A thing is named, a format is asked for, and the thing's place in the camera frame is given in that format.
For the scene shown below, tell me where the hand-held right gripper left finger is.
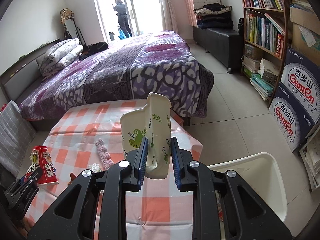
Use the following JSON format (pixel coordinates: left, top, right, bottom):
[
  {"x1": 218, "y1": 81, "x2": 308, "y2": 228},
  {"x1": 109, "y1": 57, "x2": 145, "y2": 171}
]
[{"x1": 27, "y1": 137, "x2": 149, "y2": 240}]

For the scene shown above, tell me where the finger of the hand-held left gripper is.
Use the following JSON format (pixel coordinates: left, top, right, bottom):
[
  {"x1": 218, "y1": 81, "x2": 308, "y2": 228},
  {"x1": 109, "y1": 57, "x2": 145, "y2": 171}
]
[{"x1": 26, "y1": 166, "x2": 43, "y2": 183}]

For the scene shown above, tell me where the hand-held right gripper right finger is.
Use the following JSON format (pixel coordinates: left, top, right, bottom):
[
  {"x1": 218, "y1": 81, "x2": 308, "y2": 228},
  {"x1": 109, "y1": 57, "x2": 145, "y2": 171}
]
[{"x1": 170, "y1": 136, "x2": 293, "y2": 240}]

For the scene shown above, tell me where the red white noodle cup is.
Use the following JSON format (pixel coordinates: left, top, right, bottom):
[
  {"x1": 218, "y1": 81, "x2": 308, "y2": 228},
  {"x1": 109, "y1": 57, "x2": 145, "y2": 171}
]
[{"x1": 26, "y1": 145, "x2": 59, "y2": 186}]

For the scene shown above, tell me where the leaf print paper cup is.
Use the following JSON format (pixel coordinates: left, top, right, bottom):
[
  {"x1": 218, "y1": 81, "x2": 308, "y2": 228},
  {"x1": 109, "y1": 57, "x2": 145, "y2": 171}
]
[{"x1": 119, "y1": 92, "x2": 172, "y2": 180}]

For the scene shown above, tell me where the white plastic bin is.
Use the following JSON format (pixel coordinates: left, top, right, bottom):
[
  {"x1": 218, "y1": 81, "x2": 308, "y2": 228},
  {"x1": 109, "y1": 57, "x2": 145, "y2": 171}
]
[{"x1": 207, "y1": 152, "x2": 288, "y2": 223}]

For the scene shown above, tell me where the pink knitted strip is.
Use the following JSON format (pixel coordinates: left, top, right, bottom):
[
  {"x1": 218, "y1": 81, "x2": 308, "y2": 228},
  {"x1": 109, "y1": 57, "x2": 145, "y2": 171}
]
[{"x1": 95, "y1": 138, "x2": 114, "y2": 167}]

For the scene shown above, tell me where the grey checked cushion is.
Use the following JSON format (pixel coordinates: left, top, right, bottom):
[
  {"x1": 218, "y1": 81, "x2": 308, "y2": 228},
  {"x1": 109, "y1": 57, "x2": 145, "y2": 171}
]
[{"x1": 0, "y1": 100, "x2": 37, "y2": 178}]

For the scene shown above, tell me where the orange white checked tablecloth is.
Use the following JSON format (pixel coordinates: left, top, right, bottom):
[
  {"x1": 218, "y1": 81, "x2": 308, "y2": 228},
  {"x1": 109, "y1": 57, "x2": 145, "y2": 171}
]
[{"x1": 24, "y1": 99, "x2": 203, "y2": 240}]

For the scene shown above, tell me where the purple patterned bedspread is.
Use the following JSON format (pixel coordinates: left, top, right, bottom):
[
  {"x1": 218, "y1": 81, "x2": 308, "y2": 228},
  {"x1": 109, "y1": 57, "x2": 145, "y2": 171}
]
[{"x1": 19, "y1": 30, "x2": 215, "y2": 122}]

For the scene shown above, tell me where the dark bed headboard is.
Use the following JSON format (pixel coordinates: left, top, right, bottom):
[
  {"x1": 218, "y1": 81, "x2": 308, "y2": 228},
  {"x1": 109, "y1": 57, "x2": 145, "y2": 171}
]
[{"x1": 0, "y1": 39, "x2": 62, "y2": 105}]

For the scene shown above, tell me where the stack of teal booklets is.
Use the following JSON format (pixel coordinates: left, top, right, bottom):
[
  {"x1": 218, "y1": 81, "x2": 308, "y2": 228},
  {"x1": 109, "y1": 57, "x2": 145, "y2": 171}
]
[{"x1": 250, "y1": 74, "x2": 274, "y2": 100}]

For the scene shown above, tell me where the blue white water carton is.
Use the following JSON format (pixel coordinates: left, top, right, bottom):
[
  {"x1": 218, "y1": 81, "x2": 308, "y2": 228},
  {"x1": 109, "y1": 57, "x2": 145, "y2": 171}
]
[
  {"x1": 269, "y1": 86, "x2": 315, "y2": 153},
  {"x1": 280, "y1": 47, "x2": 320, "y2": 130}
]

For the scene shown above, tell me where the dark clothes pile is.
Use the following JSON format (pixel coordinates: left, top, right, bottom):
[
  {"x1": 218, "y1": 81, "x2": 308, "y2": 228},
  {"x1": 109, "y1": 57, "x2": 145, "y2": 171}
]
[{"x1": 79, "y1": 42, "x2": 109, "y2": 60}]

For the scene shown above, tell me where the folded white patterned quilt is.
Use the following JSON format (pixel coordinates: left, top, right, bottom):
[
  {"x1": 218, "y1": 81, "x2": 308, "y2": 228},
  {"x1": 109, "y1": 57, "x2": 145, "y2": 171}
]
[{"x1": 38, "y1": 38, "x2": 83, "y2": 77}]

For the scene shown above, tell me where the black bench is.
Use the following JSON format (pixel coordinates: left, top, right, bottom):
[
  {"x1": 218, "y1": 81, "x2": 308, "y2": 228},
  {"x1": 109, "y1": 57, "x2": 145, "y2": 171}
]
[{"x1": 192, "y1": 26, "x2": 244, "y2": 74}]

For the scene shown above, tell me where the grey storage box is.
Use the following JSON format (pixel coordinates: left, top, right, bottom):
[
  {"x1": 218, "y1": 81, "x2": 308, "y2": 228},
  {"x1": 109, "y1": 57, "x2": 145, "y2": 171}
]
[{"x1": 244, "y1": 44, "x2": 264, "y2": 60}]

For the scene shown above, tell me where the stack of newspapers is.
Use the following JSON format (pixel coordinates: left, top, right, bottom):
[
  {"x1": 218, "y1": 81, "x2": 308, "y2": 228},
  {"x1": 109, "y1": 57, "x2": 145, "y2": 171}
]
[{"x1": 299, "y1": 130, "x2": 320, "y2": 193}]

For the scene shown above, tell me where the black coat rack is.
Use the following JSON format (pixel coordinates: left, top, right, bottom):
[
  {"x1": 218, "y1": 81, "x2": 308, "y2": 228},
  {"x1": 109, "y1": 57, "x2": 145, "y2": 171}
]
[{"x1": 64, "y1": 17, "x2": 87, "y2": 46}]

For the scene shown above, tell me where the stack of folded clothes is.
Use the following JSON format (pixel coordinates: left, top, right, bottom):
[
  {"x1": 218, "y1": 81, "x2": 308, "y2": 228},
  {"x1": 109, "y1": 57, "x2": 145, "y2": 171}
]
[{"x1": 193, "y1": 3, "x2": 234, "y2": 29}]

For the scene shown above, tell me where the glass balcony door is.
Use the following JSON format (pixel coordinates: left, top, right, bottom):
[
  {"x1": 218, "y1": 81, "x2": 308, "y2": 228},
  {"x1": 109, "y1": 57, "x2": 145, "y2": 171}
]
[{"x1": 92, "y1": 0, "x2": 163, "y2": 43}]

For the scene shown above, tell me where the white curtain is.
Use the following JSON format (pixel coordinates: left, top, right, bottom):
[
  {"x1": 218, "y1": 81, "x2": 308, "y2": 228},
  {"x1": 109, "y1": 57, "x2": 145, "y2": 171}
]
[{"x1": 156, "y1": 0, "x2": 179, "y2": 32}]

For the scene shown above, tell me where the plaid scarf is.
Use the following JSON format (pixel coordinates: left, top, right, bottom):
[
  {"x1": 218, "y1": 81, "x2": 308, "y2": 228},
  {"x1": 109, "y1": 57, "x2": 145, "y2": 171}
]
[{"x1": 60, "y1": 8, "x2": 75, "y2": 24}]

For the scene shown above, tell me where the wooden bookshelf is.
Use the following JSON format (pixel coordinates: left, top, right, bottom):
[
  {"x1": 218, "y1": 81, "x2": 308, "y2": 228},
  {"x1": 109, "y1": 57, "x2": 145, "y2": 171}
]
[{"x1": 239, "y1": 0, "x2": 292, "y2": 108}]

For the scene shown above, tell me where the brown cardboard box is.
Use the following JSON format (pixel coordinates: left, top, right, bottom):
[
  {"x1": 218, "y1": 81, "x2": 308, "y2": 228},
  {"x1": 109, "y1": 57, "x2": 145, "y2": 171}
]
[{"x1": 290, "y1": 6, "x2": 320, "y2": 68}]

